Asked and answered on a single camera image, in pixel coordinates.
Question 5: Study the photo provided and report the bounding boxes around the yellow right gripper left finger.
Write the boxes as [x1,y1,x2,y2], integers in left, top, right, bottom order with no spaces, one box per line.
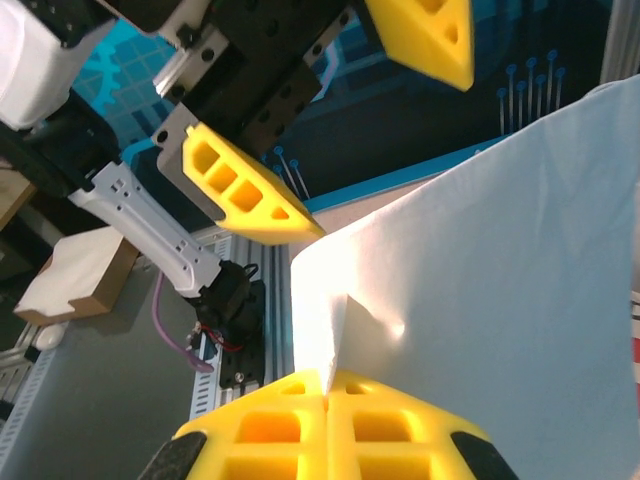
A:
[144,368,330,480]

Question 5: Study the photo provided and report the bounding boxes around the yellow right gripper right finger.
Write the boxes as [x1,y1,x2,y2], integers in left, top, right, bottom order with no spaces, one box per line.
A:
[327,368,519,480]

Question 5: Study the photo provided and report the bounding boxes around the white paper napkin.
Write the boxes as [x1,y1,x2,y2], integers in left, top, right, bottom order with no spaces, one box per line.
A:
[289,73,640,480]

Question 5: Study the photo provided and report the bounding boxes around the brown cardboard box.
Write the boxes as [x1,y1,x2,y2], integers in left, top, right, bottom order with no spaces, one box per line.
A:
[13,224,140,327]

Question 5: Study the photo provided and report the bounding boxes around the small white oval object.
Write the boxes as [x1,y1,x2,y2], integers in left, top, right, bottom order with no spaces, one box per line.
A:
[33,323,70,351]

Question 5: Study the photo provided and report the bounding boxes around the slotted grey cable duct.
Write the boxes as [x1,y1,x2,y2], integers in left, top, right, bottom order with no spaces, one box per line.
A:
[188,349,224,437]

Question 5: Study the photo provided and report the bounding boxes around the aluminium front frame rail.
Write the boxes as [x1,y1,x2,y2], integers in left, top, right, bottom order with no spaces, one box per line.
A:
[219,232,294,431]

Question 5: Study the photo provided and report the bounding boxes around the red and black wires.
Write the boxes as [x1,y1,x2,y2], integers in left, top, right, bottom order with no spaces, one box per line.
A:
[188,322,242,354]

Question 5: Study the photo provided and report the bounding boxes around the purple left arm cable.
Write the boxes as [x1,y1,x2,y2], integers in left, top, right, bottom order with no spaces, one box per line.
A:
[152,273,217,372]

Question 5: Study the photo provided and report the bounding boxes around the aluminium frame post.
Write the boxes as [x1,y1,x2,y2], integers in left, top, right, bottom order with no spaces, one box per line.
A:
[598,0,640,87]

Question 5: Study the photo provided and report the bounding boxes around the grey slotted metal rail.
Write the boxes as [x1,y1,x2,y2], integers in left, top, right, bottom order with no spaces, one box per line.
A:
[0,348,56,441]

